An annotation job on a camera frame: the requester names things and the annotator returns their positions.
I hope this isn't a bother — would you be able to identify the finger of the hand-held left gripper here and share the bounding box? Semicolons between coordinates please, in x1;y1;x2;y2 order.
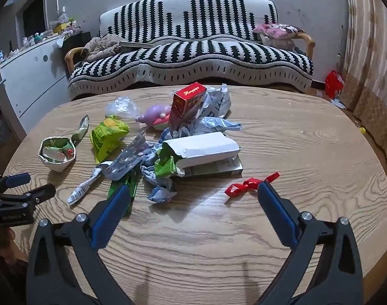
0;172;31;194
0;183;56;212

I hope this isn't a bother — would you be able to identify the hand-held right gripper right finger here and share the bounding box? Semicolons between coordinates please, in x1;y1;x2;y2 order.
257;180;364;305

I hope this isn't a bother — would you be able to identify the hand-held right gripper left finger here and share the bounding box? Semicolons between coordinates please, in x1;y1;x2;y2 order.
26;184;132;305

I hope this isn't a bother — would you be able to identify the green snack packet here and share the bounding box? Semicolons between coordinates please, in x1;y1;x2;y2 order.
89;116;130;165

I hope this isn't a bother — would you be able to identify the person's left hand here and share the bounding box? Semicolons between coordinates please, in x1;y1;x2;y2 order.
0;227;24;266

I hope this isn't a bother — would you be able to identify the crumpled paper cup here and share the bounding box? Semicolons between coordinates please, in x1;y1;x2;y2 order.
38;136;77;173

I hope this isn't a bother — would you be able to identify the green strip packet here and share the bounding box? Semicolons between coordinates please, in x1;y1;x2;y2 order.
107;168;140;218

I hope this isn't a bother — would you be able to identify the white barcode wrapper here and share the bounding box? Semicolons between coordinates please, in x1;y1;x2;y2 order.
67;162;113;204

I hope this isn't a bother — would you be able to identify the red ribbon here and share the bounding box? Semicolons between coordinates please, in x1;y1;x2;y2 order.
224;172;281;197

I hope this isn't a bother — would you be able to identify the silver blister pack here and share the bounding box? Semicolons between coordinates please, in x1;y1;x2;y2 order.
103;133;156;181

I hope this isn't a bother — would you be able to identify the flat printed box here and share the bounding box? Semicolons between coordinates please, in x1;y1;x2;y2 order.
181;156;244;177

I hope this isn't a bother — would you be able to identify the green white torn wrapper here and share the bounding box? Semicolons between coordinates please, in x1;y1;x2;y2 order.
153;146;185;179

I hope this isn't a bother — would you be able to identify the green white wrapper scrap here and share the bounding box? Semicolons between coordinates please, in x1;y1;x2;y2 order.
71;115;90;143

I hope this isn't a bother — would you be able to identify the white long carton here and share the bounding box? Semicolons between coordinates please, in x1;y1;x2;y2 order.
162;132;240;170

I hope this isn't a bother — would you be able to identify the white cabinet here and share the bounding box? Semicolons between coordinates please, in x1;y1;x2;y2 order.
0;33;70;134

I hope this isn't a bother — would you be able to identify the pink toy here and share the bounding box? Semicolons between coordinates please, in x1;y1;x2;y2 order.
135;105;172;131

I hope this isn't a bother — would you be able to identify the clear plastic wrapper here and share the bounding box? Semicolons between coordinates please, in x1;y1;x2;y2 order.
105;96;140;119

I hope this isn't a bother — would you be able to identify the red box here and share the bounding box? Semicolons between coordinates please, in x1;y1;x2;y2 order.
168;83;207;131

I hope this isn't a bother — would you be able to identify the red bag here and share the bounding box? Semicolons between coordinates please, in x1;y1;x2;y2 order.
325;70;345;99

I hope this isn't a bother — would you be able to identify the row of small figurines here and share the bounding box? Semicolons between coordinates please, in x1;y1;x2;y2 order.
0;22;78;67

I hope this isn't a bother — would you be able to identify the black side cabinet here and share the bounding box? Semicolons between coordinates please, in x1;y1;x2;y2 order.
61;32;92;70

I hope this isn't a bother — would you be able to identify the brown crumpled cloth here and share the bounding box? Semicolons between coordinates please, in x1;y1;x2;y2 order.
81;34;127;62

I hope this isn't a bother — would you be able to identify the dark window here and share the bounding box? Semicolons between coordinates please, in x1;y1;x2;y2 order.
16;0;49;43

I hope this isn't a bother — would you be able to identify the grey flat board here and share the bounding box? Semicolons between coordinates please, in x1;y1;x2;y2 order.
119;41;156;52

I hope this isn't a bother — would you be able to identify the black white striped sofa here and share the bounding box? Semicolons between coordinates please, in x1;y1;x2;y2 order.
65;0;316;100

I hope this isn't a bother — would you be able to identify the pink plush pillow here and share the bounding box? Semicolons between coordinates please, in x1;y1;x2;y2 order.
252;23;306;50

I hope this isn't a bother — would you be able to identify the beige patterned curtain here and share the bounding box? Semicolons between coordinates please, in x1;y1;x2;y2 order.
341;0;387;166

